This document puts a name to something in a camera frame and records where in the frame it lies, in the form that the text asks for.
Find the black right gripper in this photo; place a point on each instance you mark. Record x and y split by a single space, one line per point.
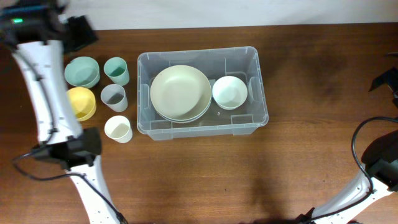
390 78

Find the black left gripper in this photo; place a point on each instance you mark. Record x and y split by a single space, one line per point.
87 32

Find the yellow small bowl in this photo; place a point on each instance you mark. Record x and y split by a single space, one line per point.
83 102

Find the white small bowl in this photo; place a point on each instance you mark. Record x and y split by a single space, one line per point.
229 92

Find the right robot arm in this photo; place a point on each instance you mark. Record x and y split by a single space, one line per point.
376 179

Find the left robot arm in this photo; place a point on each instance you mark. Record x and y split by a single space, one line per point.
61 138

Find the green small bowl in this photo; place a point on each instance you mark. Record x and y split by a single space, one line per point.
82 72

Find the green cup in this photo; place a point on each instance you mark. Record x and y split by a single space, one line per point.
116 69

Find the grey cup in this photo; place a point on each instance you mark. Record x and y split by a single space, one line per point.
114 96

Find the cream cup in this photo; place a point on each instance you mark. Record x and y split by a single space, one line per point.
119 129

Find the clear plastic storage bin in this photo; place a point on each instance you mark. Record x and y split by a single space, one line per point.
240 62

